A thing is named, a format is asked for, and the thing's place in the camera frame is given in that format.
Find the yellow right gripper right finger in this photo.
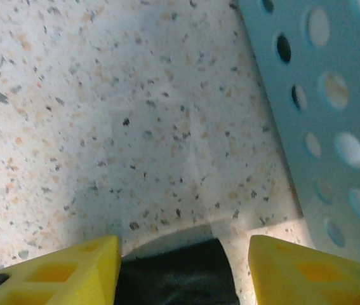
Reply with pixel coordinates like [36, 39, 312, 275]
[248, 234, 360, 305]

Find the light blue perforated basket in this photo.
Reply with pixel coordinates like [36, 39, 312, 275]
[236, 0, 360, 271]

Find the black floral print t-shirt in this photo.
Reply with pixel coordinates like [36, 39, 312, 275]
[119, 238, 239, 305]

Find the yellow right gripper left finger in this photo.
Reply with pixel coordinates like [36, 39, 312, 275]
[0, 234, 122, 305]

